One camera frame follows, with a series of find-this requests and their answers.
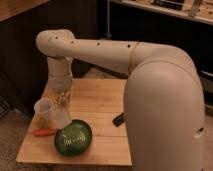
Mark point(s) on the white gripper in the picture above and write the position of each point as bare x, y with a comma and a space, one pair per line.
61, 85

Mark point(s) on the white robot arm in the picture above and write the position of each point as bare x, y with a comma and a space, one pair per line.
163, 102

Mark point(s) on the translucent ceramic cup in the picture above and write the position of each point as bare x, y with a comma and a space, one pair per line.
43, 113

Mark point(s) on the wooden table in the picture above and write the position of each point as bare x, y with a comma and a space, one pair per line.
97, 102

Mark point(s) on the orange carrot toy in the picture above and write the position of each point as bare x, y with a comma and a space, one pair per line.
44, 132

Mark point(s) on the green round plate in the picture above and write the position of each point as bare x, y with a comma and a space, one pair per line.
74, 139

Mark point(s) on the black rectangular block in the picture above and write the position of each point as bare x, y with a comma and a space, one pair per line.
118, 120

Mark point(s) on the metal vertical pole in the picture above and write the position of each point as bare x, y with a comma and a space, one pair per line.
108, 34

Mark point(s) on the wooden shelf with items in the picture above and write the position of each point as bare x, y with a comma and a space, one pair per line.
195, 10

